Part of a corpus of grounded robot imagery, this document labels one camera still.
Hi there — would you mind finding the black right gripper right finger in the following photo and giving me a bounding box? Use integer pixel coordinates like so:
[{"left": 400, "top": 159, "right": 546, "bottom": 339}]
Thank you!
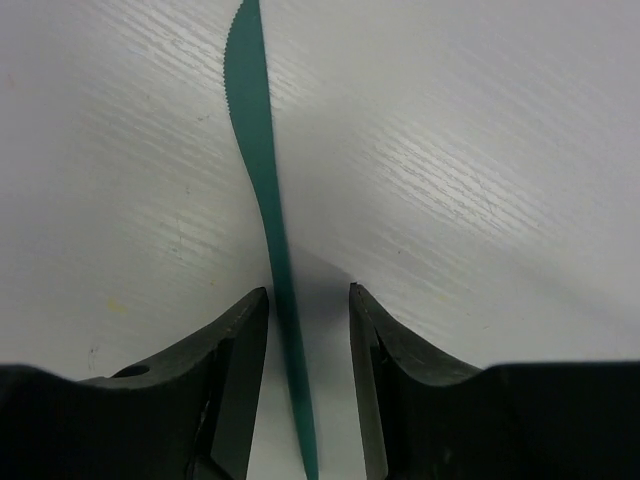
[{"left": 349, "top": 283, "right": 639, "bottom": 479}]

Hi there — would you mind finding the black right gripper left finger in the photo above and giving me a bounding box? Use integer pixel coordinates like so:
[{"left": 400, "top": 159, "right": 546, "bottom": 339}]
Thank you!
[{"left": 1, "top": 288, "right": 269, "bottom": 479}]

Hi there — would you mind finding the teal plastic knife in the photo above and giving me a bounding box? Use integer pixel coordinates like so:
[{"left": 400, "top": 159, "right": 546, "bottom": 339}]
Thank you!
[{"left": 223, "top": 1, "right": 320, "bottom": 479}]

